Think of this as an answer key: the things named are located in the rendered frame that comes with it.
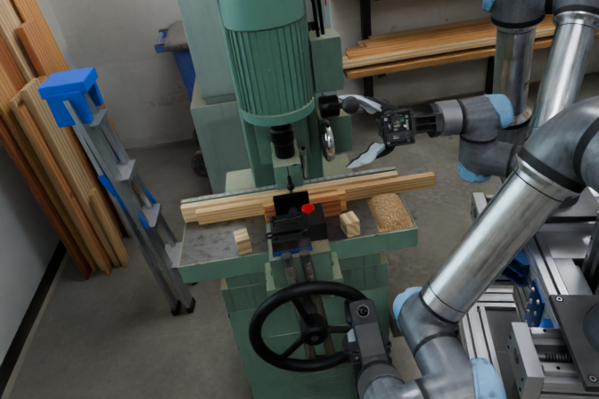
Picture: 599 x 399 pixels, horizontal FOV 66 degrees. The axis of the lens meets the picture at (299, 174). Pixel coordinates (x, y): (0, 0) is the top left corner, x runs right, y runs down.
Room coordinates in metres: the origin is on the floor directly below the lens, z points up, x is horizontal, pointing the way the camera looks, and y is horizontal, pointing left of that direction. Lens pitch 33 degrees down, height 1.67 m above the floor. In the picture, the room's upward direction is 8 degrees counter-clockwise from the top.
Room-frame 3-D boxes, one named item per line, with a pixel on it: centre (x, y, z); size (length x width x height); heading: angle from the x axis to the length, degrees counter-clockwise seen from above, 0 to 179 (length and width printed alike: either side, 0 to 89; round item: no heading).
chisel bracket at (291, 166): (1.04, 0.03, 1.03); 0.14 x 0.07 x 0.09; 2
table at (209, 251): (0.92, 0.03, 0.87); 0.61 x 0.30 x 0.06; 92
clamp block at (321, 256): (0.83, 0.03, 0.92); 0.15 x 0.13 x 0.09; 92
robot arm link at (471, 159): (0.85, -0.41, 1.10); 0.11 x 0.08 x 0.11; 52
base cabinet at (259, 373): (1.14, 0.03, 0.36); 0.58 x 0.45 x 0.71; 2
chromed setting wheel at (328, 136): (1.16, -0.09, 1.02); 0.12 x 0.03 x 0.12; 2
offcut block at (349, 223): (0.89, -0.11, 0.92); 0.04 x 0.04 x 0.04; 15
